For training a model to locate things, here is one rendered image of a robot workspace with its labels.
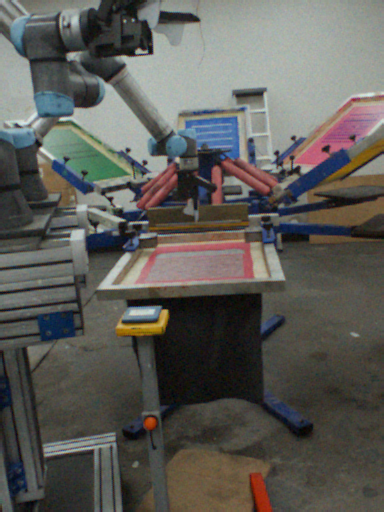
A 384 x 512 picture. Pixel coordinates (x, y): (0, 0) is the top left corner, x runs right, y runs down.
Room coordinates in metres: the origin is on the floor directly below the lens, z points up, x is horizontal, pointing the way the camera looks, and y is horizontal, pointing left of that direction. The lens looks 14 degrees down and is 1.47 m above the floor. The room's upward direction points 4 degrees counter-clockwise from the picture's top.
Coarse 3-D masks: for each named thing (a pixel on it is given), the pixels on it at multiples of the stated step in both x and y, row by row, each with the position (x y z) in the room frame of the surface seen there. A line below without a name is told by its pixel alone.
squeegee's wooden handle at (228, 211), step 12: (216, 204) 2.15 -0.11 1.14; (228, 204) 2.14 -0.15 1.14; (240, 204) 2.14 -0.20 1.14; (156, 216) 2.16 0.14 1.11; (168, 216) 2.16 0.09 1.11; (180, 216) 2.16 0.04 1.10; (192, 216) 2.15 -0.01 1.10; (204, 216) 2.15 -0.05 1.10; (216, 216) 2.14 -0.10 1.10; (228, 216) 2.14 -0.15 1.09; (240, 216) 2.13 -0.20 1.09
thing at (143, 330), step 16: (160, 320) 1.39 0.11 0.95; (144, 336) 1.40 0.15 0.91; (144, 352) 1.40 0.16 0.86; (144, 368) 1.40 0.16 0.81; (144, 384) 1.40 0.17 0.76; (144, 400) 1.40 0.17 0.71; (144, 416) 1.39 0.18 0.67; (160, 416) 1.43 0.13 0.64; (160, 432) 1.41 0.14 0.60; (160, 448) 1.40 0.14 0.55; (160, 464) 1.40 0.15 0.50; (160, 480) 1.40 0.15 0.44; (160, 496) 1.40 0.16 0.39
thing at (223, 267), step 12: (204, 264) 1.94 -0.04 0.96; (216, 264) 1.92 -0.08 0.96; (228, 264) 1.91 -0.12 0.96; (240, 264) 1.90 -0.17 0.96; (252, 264) 1.89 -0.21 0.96; (204, 276) 1.78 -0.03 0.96; (216, 276) 1.77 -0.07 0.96; (228, 276) 1.76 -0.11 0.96; (240, 276) 1.75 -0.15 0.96; (252, 276) 1.74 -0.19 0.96
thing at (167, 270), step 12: (156, 252) 2.19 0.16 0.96; (156, 264) 1.99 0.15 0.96; (168, 264) 1.98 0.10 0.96; (180, 264) 1.97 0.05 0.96; (192, 264) 1.95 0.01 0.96; (144, 276) 1.84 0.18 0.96; (156, 276) 1.83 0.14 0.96; (168, 276) 1.81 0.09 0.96; (180, 276) 1.80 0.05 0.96; (192, 276) 1.79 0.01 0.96
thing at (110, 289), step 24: (168, 240) 2.34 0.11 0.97; (192, 240) 2.33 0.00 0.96; (216, 240) 2.32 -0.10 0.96; (120, 264) 1.90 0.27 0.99; (120, 288) 1.60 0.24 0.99; (144, 288) 1.59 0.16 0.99; (168, 288) 1.59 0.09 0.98; (192, 288) 1.58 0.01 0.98; (216, 288) 1.57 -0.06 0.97; (240, 288) 1.57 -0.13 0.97; (264, 288) 1.56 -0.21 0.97
